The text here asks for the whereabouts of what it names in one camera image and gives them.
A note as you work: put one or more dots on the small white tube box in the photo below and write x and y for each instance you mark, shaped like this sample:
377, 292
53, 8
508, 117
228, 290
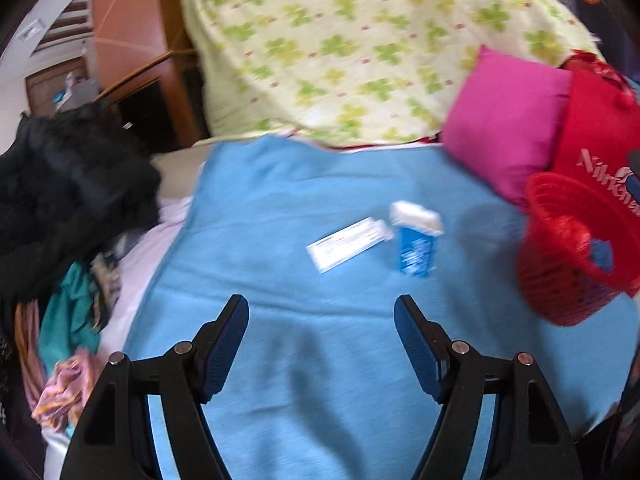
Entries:
345, 245

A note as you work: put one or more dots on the green clover print blanket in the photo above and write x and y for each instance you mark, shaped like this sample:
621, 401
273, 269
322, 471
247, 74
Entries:
350, 50

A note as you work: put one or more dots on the blue towel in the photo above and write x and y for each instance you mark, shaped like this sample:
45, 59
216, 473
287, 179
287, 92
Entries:
300, 310

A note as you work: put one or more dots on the teal cloth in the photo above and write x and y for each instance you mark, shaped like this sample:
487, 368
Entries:
70, 310

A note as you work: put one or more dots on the white sheet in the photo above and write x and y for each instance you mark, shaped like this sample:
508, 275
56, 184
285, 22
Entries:
135, 270

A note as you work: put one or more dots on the wooden door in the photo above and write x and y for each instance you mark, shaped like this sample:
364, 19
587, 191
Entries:
47, 82

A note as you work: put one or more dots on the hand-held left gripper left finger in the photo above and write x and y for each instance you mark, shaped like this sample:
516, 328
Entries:
225, 355

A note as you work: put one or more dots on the grey box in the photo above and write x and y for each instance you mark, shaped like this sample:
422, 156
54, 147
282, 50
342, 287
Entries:
80, 95

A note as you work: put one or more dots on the pink pillow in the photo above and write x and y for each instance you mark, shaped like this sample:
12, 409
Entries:
505, 125

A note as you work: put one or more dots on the dark patterned cloth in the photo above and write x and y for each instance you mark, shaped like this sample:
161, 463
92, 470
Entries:
107, 285

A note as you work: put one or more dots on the wooden handrail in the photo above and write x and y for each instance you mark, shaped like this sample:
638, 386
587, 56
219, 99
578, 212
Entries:
145, 67

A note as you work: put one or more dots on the pink orange cloth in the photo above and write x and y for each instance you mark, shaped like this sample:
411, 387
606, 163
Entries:
65, 390

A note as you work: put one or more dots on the striped cloth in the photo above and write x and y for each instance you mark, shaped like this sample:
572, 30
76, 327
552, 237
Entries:
27, 350

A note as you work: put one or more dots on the red mesh basket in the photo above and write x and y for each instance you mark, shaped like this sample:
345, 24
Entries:
550, 285

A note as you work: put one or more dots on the blue and white box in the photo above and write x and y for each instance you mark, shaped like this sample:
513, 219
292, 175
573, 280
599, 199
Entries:
415, 255

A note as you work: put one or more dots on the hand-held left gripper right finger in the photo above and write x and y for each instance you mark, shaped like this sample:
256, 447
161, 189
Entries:
420, 355

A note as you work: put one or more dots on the red fabric bag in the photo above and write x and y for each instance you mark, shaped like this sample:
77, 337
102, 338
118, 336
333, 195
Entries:
595, 120

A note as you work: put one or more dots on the brown wooden column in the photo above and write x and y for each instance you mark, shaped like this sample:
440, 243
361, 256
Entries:
130, 20

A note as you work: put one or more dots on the black cloth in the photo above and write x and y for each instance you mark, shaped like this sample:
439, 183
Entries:
75, 195

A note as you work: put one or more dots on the beige cushion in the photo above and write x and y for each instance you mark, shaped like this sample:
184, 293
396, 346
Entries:
177, 170

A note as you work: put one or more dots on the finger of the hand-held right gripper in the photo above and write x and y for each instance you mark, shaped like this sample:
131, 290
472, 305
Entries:
635, 180

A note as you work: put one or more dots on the blue foil wrapper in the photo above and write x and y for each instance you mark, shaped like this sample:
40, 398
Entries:
601, 256

